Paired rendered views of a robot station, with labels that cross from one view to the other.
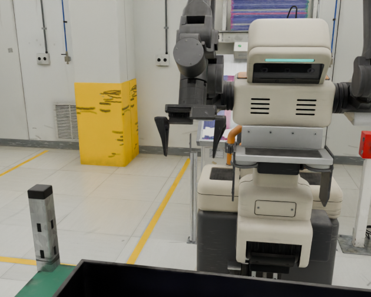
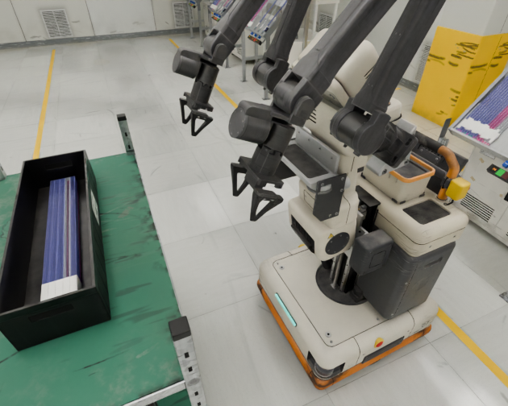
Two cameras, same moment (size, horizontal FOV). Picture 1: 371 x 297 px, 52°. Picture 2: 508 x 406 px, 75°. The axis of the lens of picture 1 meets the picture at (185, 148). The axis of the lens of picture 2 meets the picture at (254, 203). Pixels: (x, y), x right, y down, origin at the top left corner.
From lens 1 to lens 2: 102 cm
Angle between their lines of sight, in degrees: 54
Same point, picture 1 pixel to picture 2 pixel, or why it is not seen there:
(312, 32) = not seen: hidden behind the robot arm
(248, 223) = (294, 202)
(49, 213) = (122, 128)
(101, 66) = (471, 11)
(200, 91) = (197, 89)
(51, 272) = (127, 155)
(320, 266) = (386, 284)
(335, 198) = (413, 238)
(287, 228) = (309, 222)
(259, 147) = (303, 148)
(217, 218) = not seen: hidden behind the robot
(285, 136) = (316, 148)
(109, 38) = not seen: outside the picture
